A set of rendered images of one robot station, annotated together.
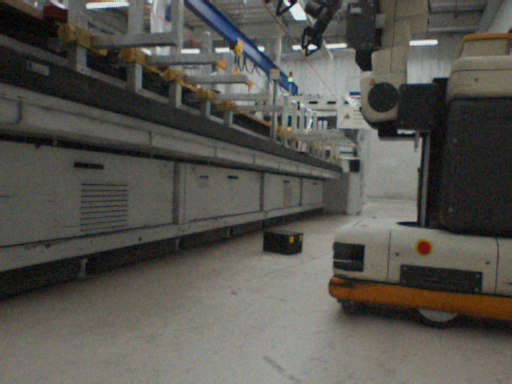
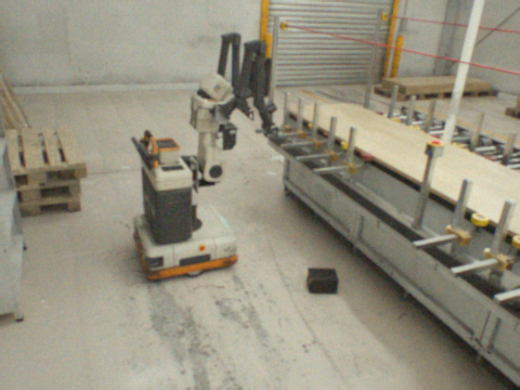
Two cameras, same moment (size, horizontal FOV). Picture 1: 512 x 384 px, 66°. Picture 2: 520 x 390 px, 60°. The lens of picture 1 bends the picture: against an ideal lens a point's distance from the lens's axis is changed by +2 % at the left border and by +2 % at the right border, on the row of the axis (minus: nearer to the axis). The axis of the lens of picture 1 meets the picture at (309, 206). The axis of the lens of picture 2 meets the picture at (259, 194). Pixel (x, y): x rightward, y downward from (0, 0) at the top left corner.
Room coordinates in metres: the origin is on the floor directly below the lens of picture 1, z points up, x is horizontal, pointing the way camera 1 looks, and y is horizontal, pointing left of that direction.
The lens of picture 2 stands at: (4.12, -1.92, 1.93)
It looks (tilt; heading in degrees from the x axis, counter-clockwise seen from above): 25 degrees down; 141
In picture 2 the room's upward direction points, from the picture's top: 4 degrees clockwise
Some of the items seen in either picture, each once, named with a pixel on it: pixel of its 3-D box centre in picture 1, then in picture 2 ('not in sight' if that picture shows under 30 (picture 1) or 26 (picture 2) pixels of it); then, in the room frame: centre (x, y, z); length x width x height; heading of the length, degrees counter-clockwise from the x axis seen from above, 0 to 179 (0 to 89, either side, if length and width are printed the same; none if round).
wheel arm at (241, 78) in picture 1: (198, 80); (305, 145); (1.68, 0.49, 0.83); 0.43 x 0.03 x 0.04; 76
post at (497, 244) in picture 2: (293, 130); (497, 245); (3.36, 0.17, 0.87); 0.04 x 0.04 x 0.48; 76
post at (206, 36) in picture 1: (205, 83); (330, 147); (1.90, 0.53, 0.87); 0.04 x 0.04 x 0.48; 76
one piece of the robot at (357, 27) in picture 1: (367, 32); (222, 130); (1.51, -0.19, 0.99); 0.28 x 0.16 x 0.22; 166
